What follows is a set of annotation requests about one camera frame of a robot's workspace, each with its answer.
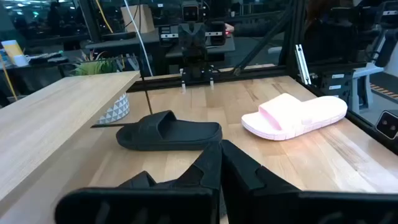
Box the yellow white container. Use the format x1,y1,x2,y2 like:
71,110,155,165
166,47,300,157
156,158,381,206
1,39,24,65

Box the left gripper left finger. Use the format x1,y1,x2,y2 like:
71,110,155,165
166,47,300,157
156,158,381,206
54,141,223,224

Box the black controller box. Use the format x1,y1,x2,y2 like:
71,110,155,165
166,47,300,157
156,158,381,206
320,70,354,101

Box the silver metal bracket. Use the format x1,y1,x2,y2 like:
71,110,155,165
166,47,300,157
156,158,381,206
294,44,312,85

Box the black table-level camera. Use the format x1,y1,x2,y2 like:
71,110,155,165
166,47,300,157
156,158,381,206
375,110,398,140

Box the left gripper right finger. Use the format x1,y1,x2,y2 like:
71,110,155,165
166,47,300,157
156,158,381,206
221,139,398,224

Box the black aluminium table frame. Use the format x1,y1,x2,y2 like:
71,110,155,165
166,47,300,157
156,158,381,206
127,0,398,156

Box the pink slide sandal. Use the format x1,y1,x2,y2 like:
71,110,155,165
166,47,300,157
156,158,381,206
241,92,348,141

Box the black mat orange stripes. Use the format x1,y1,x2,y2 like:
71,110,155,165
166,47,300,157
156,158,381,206
369,73,398,105

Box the yellow cable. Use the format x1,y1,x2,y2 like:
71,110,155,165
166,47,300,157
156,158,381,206
95,0,114,34
0,55,19,102

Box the black slide sandal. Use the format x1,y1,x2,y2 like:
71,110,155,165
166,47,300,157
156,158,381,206
115,110,223,152

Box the white mug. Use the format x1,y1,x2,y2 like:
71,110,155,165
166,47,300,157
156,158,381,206
14,54,31,68

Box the white cable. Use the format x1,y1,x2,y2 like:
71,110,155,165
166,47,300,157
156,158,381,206
123,0,154,77

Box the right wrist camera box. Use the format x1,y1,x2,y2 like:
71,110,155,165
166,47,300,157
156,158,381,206
181,1,200,22

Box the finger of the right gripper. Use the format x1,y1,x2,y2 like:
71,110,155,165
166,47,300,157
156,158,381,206
192,23,208,59
177,23,193,59

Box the wooden shelf black metal legs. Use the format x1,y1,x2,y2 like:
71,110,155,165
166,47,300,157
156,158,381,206
0,70,154,215

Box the brown cardboard box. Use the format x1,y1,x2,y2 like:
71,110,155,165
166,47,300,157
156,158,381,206
120,4,155,34

